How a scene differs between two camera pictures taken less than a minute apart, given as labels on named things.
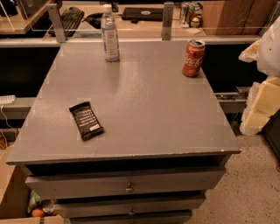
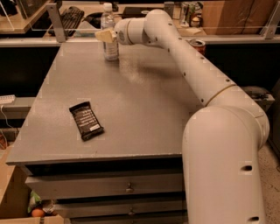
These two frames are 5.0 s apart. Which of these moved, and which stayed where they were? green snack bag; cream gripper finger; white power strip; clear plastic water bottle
Moved: cream gripper finger
Stayed: white power strip; green snack bag; clear plastic water bottle
